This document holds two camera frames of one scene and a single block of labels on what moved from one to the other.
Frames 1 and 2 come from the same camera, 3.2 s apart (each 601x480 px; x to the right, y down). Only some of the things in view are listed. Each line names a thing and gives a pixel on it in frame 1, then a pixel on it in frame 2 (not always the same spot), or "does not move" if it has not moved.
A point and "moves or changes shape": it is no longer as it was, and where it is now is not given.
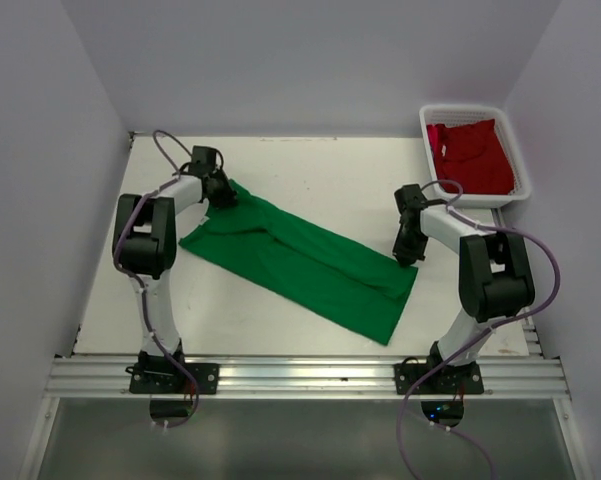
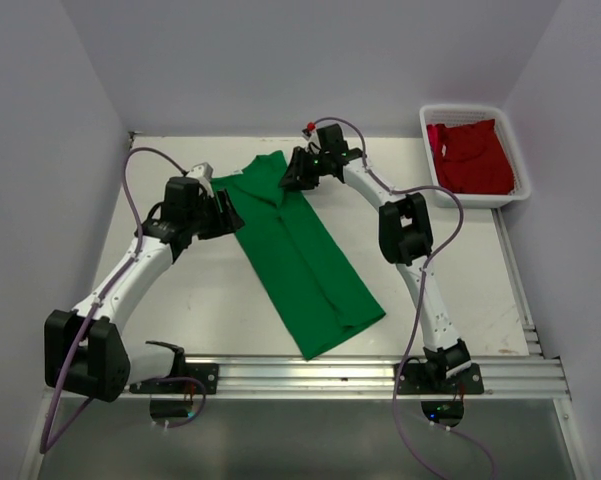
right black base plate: x=447 y=380 does not move
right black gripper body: x=410 y=245 → x=321 y=167
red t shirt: x=475 y=155 does not move
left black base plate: x=165 y=378 does not move
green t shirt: x=342 y=279 moves or changes shape
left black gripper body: x=222 y=192 → x=206 y=218
